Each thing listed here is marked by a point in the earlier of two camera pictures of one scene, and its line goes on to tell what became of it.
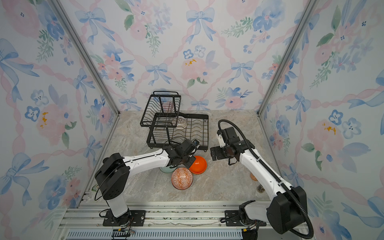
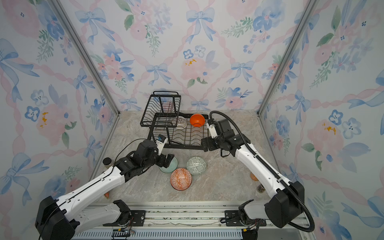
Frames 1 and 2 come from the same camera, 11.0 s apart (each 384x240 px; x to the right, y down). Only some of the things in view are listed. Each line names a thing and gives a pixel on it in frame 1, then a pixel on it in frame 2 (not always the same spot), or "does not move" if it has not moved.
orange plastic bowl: [199, 166] -> [197, 120]
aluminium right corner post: [309, 11] does not move
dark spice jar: [260, 189] does not move
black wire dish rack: [168, 127] does not move
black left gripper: [192, 159] -> [162, 162]
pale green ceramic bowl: [167, 169] does not move
